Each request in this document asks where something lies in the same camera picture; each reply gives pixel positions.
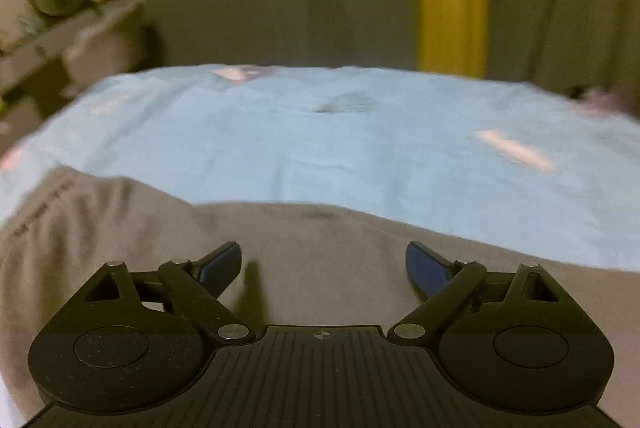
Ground grey pants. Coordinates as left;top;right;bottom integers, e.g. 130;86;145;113
0;165;640;414

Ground blue mushroom print bedsheet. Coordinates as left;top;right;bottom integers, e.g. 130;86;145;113
0;64;640;272

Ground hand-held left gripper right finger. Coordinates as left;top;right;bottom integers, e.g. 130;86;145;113
388;241;563;346

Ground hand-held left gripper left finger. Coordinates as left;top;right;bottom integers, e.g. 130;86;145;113
82;241;256;344

